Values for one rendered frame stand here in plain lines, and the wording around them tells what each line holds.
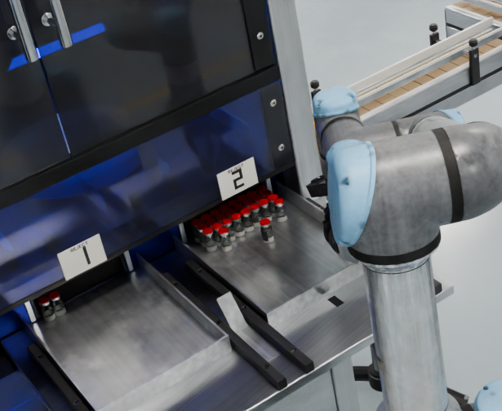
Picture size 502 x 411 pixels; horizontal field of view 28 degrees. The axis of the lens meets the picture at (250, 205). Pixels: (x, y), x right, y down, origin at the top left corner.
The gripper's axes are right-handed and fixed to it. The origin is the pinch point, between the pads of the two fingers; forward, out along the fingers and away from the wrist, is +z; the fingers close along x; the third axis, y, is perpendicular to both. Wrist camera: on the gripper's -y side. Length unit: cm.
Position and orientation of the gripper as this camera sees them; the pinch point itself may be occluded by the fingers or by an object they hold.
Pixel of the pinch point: (350, 258)
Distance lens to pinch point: 189.2
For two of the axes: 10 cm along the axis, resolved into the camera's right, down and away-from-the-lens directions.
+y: 5.5, 3.9, -7.4
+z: 1.7, 8.2, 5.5
